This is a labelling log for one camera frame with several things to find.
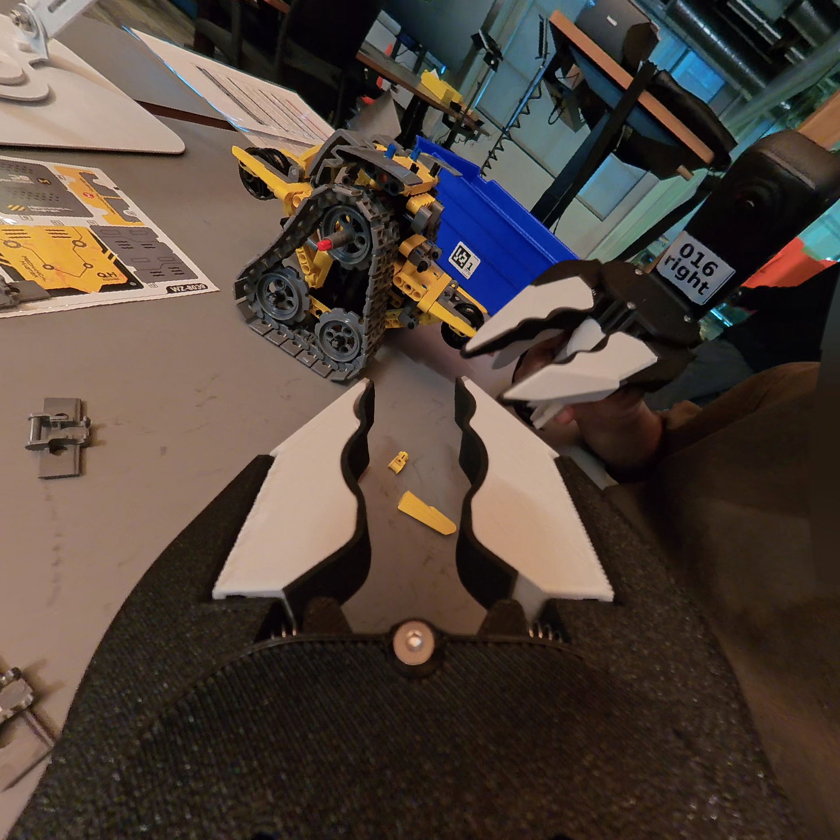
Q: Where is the background wooden desk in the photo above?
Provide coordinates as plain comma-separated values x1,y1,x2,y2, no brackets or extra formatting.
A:
354,49,490,142

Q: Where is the wooden desk with black legs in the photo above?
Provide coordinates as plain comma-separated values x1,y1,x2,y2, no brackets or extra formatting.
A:
525,10,716,221

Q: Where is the yellow box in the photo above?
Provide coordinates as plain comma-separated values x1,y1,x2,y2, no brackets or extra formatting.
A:
420,69,463,106

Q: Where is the yellow grey sticker sheet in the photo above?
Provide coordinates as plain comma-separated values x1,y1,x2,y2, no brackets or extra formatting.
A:
0,155,219,320

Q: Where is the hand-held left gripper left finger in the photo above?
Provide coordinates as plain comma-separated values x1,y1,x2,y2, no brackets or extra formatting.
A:
212,378,375,621

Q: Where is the blue plastic bin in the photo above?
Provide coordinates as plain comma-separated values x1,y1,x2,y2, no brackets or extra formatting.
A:
412,134,580,315

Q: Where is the white metal stand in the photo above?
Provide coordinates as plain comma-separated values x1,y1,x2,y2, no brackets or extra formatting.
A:
0,0,186,156

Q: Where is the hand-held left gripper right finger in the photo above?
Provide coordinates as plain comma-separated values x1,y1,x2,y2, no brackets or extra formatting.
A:
454,376,616,631

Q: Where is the black office chair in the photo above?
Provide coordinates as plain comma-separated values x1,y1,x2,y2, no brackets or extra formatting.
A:
617,23,739,179

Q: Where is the person's right hand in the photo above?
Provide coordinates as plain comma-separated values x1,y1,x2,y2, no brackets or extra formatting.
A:
515,338,667,483

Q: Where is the printed white paper sheet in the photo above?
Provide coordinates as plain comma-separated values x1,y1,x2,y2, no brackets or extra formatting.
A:
125,28,336,153

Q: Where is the person's leg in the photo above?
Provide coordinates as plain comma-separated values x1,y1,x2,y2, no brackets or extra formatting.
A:
617,486,840,840

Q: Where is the yellow wedge panel piece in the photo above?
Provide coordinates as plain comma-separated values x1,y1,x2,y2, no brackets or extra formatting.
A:
397,490,458,537

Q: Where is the yellow grey tracked toy vehicle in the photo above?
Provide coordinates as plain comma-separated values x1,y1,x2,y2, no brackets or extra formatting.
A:
231,129,490,383

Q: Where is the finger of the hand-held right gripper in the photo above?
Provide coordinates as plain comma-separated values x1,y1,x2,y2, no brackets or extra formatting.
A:
461,259,605,368
499,320,659,429

